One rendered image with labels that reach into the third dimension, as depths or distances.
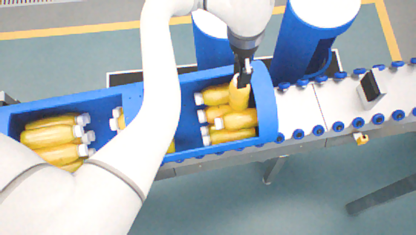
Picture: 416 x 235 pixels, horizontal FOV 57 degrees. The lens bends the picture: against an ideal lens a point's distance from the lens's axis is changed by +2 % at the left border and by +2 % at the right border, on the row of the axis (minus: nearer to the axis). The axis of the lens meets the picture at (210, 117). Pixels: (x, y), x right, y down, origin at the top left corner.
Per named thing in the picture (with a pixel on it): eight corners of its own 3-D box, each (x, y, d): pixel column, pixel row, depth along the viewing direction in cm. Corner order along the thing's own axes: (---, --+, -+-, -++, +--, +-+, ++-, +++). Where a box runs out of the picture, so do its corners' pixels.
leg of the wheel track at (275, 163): (273, 184, 229) (290, 155, 171) (263, 185, 229) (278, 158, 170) (270, 174, 231) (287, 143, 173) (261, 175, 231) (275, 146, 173)
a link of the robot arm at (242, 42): (261, 0, 86) (258, 16, 92) (222, 7, 86) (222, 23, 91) (271, 33, 83) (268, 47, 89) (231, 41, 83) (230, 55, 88)
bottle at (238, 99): (229, 112, 126) (229, 91, 111) (229, 94, 129) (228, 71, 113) (249, 111, 126) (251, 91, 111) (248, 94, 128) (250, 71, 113)
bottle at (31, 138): (16, 137, 118) (71, 126, 119) (23, 126, 124) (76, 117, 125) (24, 155, 121) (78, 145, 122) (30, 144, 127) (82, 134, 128)
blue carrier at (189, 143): (273, 151, 138) (284, 123, 112) (30, 200, 134) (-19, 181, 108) (254, 84, 149) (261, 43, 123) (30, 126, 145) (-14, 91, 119)
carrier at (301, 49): (258, 105, 232) (304, 118, 228) (280, 19, 150) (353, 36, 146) (270, 66, 241) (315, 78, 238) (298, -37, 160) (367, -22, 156)
